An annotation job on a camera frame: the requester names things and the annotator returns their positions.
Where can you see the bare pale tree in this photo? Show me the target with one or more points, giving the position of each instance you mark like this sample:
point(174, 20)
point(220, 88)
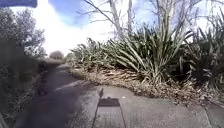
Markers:
point(165, 13)

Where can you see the dark hedge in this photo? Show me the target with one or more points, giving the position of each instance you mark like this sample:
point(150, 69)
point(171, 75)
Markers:
point(16, 76)

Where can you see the leafy green tree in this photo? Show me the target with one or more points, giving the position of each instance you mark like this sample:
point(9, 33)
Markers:
point(23, 31)

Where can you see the small round tree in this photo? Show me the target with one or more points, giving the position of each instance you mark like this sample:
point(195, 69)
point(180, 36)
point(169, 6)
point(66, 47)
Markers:
point(56, 55)

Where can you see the row of flax bushes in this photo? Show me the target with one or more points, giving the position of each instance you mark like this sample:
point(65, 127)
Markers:
point(150, 53)

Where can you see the blue flag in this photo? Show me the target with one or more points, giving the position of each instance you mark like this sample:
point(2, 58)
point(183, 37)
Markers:
point(16, 3)

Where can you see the dry mulch strip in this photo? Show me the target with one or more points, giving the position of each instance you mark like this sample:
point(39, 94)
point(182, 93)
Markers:
point(133, 82)

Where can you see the bare branching tree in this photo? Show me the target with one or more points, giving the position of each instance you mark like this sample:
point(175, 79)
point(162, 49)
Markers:
point(115, 16)

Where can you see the grey concrete path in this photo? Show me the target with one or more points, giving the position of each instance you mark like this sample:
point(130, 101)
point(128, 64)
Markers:
point(140, 110)

